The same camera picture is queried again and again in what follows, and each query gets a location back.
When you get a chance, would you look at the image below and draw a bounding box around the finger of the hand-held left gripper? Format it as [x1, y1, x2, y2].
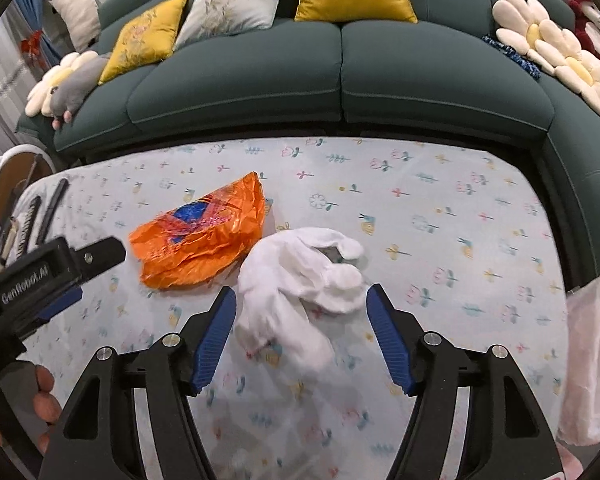
[70, 237, 127, 281]
[34, 285, 84, 323]

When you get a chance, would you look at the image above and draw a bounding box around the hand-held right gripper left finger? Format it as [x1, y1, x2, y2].
[39, 286, 238, 480]

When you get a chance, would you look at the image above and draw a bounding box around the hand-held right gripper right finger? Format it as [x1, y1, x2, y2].
[366, 283, 563, 480]

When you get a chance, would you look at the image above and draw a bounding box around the orange wrapper with blue print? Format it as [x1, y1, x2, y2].
[129, 171, 267, 290]

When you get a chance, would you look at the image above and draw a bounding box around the pink plastic bag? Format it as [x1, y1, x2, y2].
[557, 262, 600, 447]

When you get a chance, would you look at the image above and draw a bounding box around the person's left hand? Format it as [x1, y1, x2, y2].
[31, 365, 64, 455]

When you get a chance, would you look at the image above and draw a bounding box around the black slender tool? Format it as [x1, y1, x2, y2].
[35, 178, 70, 246]
[15, 196, 42, 256]
[0, 217, 18, 276]

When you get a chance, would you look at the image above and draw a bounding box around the round wooden stool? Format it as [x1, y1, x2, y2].
[0, 144, 58, 241]

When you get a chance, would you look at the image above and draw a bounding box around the floral tablecloth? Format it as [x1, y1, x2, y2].
[0, 136, 573, 480]

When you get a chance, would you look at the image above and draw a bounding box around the grey plush toy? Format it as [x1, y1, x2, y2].
[50, 55, 112, 131]

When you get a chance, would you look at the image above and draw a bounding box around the white flower cushion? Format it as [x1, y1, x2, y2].
[492, 0, 583, 73]
[25, 51, 101, 117]
[550, 35, 600, 126]

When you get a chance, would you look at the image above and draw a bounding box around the curtain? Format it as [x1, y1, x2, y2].
[0, 0, 48, 171]

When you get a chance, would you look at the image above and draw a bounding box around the red hanging ornament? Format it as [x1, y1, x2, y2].
[21, 30, 46, 68]

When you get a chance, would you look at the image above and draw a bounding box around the pink fabric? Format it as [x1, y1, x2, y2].
[555, 442, 588, 480]

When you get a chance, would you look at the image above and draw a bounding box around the small yellow embroidered cushion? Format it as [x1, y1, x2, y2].
[98, 0, 190, 86]

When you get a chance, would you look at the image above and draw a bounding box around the panda plush toy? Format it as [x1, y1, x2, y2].
[42, 0, 102, 53]

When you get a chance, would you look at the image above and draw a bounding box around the dark green sofa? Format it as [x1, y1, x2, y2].
[15, 0, 600, 281]

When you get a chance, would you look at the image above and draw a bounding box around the silver embroidered cushion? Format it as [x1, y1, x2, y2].
[172, 0, 293, 52]

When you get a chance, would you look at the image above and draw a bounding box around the blue beaded item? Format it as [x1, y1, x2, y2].
[481, 34, 542, 80]

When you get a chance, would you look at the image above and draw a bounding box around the red plush toy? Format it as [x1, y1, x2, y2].
[567, 0, 600, 68]

